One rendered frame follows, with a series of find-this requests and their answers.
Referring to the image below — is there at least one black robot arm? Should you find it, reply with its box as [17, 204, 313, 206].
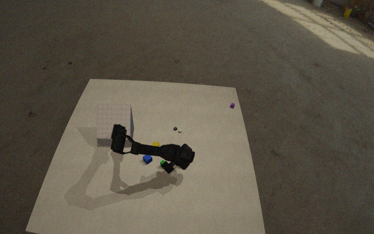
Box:
[111, 124, 195, 170]

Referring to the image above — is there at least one blue block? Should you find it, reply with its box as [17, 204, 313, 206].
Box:
[143, 155, 152, 165]

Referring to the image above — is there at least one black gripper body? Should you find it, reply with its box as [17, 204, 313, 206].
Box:
[161, 144, 192, 173]

